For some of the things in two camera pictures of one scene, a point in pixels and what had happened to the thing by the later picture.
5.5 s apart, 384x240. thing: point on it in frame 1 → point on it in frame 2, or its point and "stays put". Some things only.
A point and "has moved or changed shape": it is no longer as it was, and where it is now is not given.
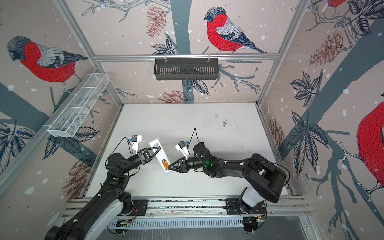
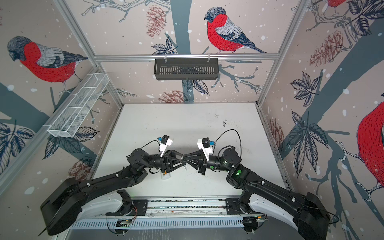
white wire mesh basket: [69, 120] stays put
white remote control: [160, 155] has moved or changed shape
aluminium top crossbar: [186, 57] stays put
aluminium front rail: [201, 207] stays put
